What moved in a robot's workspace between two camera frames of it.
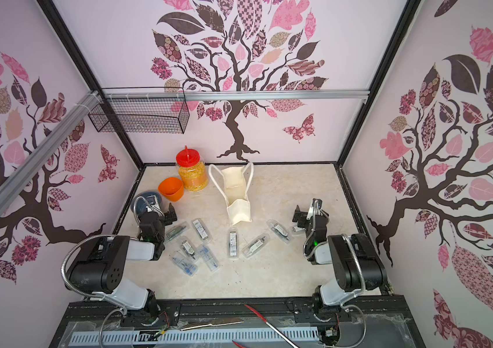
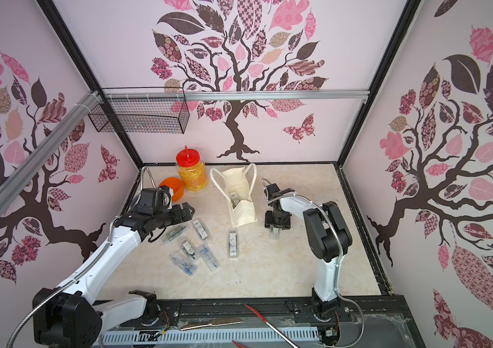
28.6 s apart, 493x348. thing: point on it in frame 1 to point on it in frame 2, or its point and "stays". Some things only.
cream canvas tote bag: [235, 183] stays
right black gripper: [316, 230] to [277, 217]
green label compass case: [174, 230] stays
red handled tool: [267, 322] stays
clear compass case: [251, 247] to [234, 199]
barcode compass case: [233, 243] stays
